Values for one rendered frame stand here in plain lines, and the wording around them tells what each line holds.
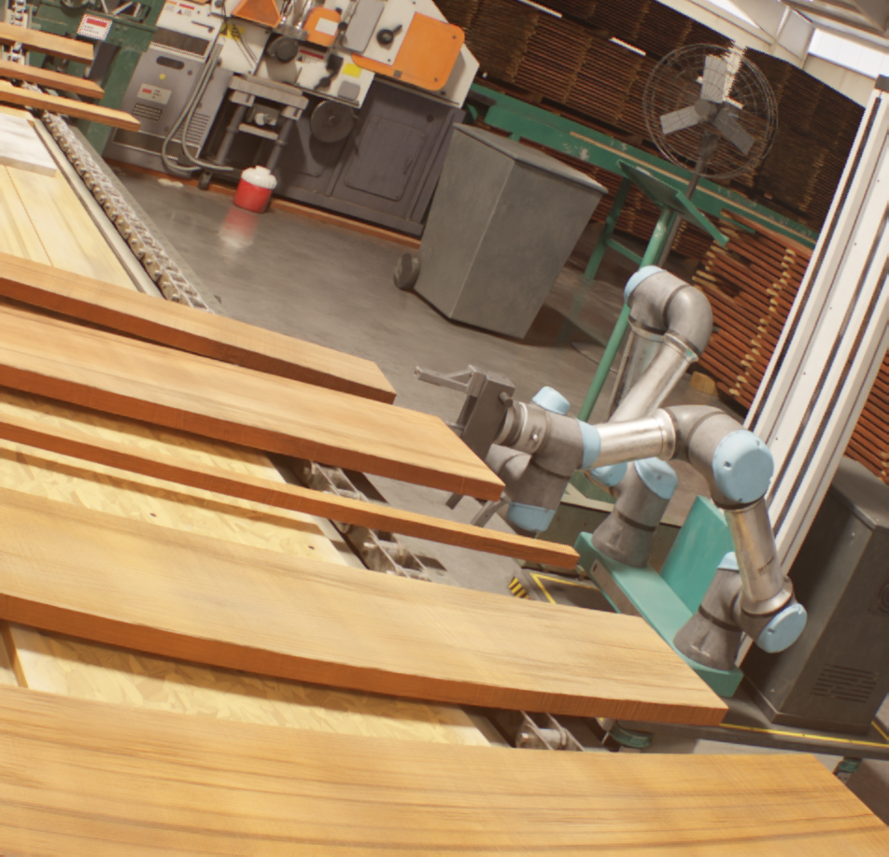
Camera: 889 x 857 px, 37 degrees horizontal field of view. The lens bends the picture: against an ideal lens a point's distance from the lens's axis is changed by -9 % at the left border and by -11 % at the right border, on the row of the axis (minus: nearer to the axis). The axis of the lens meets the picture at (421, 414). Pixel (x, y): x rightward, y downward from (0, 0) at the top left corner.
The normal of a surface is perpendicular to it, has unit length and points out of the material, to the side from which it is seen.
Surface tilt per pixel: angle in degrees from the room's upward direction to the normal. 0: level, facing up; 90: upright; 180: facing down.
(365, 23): 90
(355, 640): 0
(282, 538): 0
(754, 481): 85
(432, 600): 0
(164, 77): 90
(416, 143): 90
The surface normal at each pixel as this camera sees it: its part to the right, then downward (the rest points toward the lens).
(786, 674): -0.89, -0.26
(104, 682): 0.37, -0.89
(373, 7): 0.40, 0.40
